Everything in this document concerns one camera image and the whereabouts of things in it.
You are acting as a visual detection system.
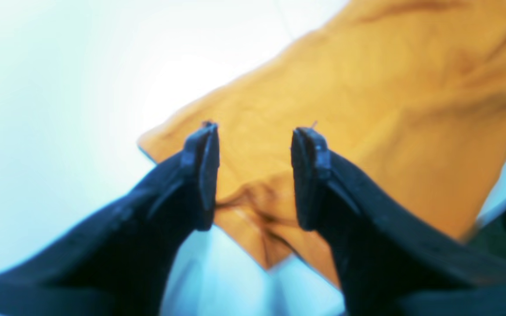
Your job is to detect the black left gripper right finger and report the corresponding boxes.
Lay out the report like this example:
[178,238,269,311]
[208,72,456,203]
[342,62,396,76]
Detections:
[291,127,506,316]

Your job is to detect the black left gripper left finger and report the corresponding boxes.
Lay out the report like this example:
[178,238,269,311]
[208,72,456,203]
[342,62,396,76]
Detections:
[0,122,220,316]

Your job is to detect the orange t-shirt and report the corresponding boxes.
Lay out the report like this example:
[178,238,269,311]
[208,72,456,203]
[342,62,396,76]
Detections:
[138,0,506,286]

